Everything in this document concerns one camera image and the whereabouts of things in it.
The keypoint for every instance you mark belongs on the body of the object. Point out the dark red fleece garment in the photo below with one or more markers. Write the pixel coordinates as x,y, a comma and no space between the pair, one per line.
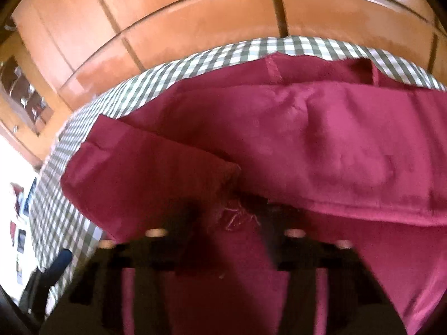
279,139

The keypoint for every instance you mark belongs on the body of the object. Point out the wooden glass-door cabinet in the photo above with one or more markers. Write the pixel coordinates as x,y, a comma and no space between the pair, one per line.
24,90

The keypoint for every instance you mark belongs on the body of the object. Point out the pinned wall pictures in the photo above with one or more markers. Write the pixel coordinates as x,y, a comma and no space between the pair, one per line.
21,240

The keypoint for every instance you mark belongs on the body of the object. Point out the wooden wardrobe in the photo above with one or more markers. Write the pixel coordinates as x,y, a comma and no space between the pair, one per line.
209,17

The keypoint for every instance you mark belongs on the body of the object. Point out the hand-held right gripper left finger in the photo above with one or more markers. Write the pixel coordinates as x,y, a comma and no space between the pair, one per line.
159,254

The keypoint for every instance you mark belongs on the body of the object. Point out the green checked blanket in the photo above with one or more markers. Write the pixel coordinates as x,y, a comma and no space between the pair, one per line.
56,195

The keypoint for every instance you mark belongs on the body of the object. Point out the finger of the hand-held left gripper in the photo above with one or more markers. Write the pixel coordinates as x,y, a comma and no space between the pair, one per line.
61,260

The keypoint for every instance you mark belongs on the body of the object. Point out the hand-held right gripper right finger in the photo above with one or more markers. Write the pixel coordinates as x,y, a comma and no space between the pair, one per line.
290,254

